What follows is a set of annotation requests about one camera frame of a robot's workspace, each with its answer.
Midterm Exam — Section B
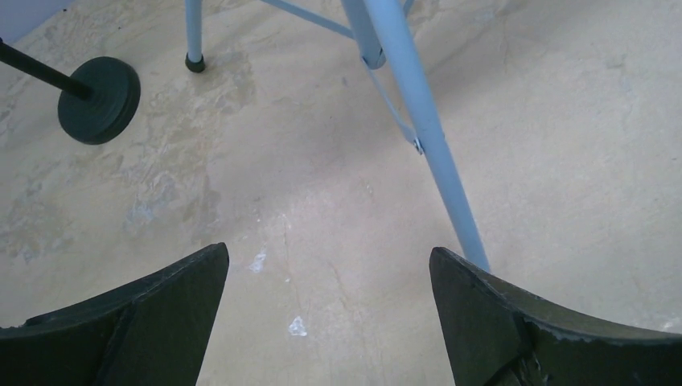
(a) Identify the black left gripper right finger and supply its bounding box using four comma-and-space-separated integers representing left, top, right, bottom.
429, 247, 681, 385

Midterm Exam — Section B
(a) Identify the black round base mic stand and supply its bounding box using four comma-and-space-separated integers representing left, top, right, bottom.
1, 43, 142, 145

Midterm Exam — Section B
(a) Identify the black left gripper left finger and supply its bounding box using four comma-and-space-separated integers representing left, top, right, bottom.
1, 243, 229, 385

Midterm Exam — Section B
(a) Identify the light blue music stand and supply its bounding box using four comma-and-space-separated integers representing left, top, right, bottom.
184, 0, 491, 273

